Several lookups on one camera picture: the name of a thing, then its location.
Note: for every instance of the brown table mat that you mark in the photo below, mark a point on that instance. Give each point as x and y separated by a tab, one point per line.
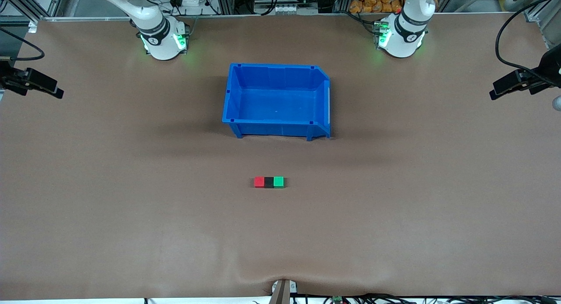
280	234

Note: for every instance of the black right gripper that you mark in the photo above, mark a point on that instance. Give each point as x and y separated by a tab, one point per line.
9	77

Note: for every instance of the black cube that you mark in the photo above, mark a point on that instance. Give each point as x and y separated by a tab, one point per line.
269	182

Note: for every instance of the blue plastic storage bin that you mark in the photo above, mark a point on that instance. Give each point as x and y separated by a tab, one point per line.
278	102

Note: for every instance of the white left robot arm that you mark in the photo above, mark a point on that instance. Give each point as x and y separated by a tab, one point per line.
403	37

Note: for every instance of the small white bracket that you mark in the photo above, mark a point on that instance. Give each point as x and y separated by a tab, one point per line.
33	27

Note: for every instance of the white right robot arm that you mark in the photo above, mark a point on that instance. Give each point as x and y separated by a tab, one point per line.
158	37

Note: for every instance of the aluminium frame profile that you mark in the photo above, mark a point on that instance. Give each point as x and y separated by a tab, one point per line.
541	12
223	1
41	1

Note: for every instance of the red cube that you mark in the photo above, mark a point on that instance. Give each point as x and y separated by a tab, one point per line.
259	182

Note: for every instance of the white power strip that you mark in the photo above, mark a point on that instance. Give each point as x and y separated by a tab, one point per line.
193	1

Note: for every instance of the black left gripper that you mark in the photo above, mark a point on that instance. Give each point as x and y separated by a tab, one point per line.
545	74

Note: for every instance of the small green connector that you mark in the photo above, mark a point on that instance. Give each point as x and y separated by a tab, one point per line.
337	300

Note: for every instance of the camera mount post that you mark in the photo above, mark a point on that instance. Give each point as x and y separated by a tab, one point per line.
283	291

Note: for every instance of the green cube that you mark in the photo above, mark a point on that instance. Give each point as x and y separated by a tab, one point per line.
278	182

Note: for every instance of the orange packets pile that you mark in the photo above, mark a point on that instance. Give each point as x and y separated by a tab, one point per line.
374	1

